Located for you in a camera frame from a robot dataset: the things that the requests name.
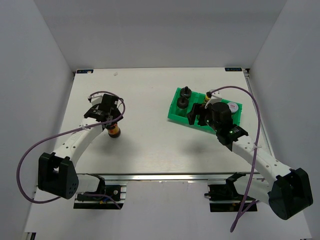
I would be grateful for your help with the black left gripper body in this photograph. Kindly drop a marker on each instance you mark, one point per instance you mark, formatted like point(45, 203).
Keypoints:
point(116, 114)

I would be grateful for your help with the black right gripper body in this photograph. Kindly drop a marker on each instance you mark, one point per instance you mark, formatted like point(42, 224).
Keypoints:
point(209, 120)

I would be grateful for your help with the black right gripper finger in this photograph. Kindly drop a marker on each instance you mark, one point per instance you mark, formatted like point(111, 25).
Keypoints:
point(203, 118)
point(194, 112)

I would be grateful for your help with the yellow-cap brown sauce bottle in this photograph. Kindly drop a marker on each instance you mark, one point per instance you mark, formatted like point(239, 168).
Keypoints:
point(207, 97)

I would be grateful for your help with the glass shaker black knob lid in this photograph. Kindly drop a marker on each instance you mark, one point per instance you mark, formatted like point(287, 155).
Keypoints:
point(185, 92)

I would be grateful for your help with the red-lid sauce jar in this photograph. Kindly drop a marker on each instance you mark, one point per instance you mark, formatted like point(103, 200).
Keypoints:
point(114, 131)

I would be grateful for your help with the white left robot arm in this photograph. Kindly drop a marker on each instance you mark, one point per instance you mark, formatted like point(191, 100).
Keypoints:
point(56, 171)

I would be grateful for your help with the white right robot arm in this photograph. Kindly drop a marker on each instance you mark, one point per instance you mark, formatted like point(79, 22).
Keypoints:
point(286, 190)

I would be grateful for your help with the green three-compartment bin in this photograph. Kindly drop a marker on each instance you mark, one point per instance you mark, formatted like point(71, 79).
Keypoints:
point(196, 97)

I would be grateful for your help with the blue right corner label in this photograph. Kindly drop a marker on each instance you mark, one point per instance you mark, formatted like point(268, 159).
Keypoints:
point(233, 69)

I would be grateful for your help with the blue corner label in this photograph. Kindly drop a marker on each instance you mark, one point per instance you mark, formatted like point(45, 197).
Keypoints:
point(233, 69)
point(84, 71)

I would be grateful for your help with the blue left corner label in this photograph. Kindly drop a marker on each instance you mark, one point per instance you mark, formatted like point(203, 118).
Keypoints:
point(84, 71)

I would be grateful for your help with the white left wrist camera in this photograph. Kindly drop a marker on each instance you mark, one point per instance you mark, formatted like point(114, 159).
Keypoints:
point(95, 98)

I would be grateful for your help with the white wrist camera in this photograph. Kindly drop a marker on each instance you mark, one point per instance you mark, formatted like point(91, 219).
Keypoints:
point(95, 98)
point(215, 98)

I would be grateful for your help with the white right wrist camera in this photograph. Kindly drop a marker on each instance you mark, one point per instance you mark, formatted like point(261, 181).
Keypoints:
point(215, 98)

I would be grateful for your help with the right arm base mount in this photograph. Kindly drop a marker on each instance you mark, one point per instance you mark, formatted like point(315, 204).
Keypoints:
point(222, 194)

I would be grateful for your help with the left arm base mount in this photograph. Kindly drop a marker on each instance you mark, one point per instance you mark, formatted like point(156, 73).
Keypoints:
point(105, 195)

